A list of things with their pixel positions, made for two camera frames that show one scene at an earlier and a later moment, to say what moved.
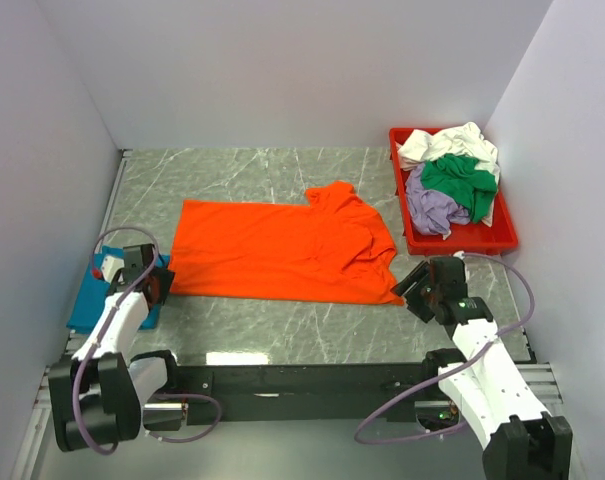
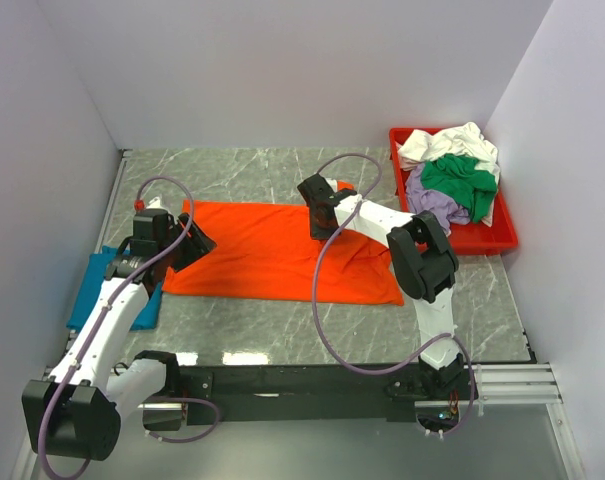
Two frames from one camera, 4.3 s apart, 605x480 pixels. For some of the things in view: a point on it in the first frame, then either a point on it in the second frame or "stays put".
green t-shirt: x=453 y=172 stays put
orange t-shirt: x=332 y=249 stays put
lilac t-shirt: x=433 y=211 stays put
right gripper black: x=421 y=275 to x=316 y=233
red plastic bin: x=466 y=239 stays put
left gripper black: x=165 y=276 to x=198 y=246
